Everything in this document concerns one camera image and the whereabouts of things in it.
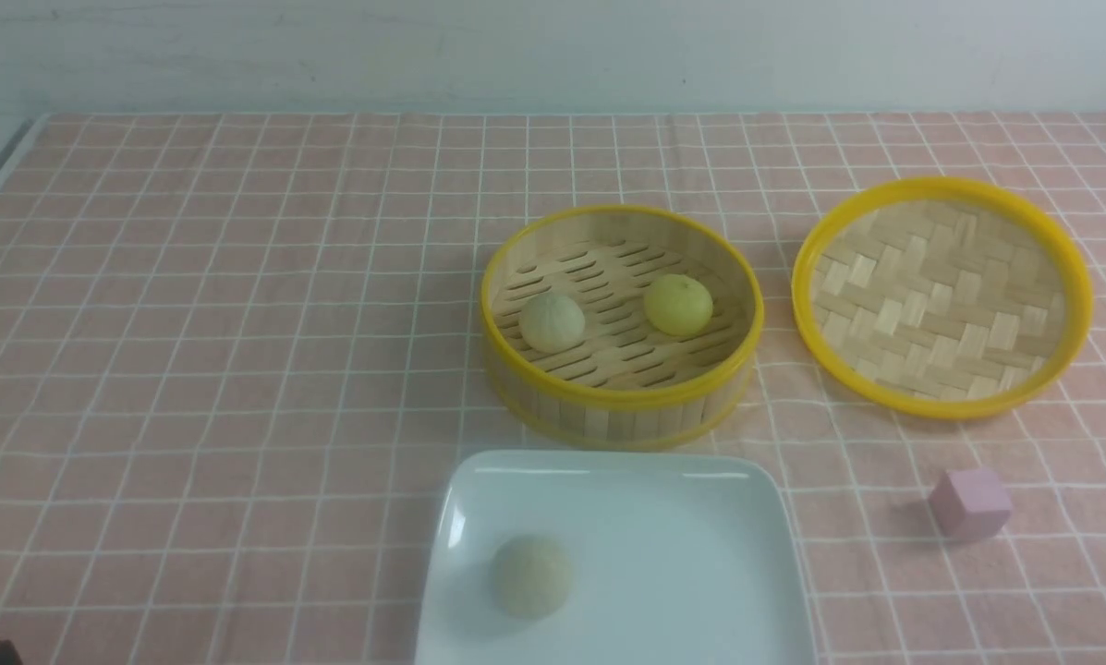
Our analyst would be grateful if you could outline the white steamed bun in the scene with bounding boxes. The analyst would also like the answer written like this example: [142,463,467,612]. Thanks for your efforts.
[518,292,586,355]

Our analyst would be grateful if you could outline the yellow steamed bun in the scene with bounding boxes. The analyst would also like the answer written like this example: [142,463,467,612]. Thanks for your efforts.
[644,274,714,337]

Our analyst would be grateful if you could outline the beige steamed bun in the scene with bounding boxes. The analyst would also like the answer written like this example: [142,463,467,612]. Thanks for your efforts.
[489,536,574,622]

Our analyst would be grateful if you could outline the white square plate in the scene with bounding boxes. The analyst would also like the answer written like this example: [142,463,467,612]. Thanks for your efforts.
[416,450,820,664]

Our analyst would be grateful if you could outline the yellow bamboo steamer basket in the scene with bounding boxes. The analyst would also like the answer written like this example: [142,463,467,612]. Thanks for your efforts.
[478,205,765,451]

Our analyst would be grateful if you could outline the pink checkered tablecloth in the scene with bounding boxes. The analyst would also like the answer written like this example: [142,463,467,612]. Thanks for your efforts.
[0,111,1106,664]

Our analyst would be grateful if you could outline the yellow bamboo steamer lid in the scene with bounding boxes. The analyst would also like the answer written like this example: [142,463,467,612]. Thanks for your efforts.
[792,176,1094,420]

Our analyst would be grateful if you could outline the pink cube block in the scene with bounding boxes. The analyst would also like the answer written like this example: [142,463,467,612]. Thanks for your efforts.
[928,467,1014,540]

